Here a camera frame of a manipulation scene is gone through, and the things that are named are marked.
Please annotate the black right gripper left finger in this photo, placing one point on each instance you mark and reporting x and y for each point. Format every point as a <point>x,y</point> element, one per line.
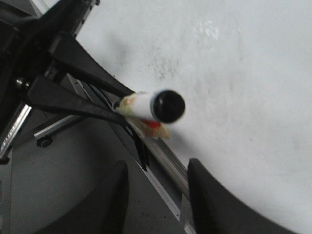
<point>102,211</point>

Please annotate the silver stand leg with caster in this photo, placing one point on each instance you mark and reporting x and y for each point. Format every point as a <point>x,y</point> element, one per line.
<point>43,134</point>

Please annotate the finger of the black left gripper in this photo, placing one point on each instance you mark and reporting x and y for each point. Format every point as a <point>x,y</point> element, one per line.
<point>73,102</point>
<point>70,54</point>

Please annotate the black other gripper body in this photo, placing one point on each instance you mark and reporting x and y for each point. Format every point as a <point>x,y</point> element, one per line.
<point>25,44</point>

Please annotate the grey aluminium whiteboard frame rail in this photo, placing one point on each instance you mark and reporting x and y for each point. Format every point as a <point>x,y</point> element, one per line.
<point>168,176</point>

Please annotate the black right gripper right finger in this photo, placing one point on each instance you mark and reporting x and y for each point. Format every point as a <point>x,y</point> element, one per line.
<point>216,211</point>

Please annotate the white whiteboard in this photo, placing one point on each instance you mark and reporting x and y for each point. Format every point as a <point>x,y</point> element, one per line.
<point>244,69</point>

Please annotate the white black whiteboard marker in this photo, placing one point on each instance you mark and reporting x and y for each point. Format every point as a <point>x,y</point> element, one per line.
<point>164,106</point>

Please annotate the red round magnet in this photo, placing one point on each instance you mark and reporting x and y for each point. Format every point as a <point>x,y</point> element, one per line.
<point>152,124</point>

